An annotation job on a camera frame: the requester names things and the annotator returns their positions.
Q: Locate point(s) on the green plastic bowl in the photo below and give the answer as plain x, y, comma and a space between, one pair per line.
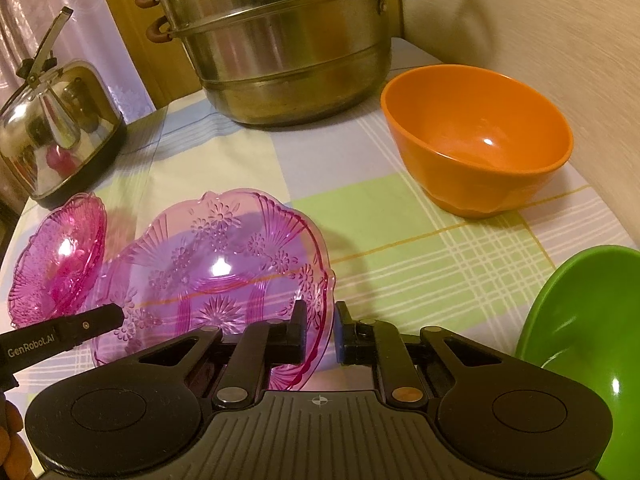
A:
590, 340

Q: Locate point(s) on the pink lace curtain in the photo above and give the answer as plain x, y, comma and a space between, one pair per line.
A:
75, 20

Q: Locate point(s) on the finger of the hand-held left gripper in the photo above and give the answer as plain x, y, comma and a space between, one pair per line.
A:
97, 324

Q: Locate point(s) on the large pink glass bowl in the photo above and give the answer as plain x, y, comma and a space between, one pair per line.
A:
215, 265

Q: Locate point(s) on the person's left hand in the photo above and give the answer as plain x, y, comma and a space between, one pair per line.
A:
9, 435

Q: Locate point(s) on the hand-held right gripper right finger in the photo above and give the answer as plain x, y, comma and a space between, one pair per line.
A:
341, 332

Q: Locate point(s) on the stainless steel steamer pot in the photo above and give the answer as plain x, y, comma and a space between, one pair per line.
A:
280, 55

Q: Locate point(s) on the orange plastic bowl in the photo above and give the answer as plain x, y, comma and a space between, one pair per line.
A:
480, 145

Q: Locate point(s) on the small pink glass bowl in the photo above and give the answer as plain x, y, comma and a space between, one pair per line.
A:
55, 260

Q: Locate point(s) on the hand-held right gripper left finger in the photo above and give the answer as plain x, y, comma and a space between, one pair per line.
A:
300, 327

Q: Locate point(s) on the stainless steel kettle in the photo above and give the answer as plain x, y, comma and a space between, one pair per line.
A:
55, 130

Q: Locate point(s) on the checked pastel tablecloth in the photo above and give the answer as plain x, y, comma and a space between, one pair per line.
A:
360, 175

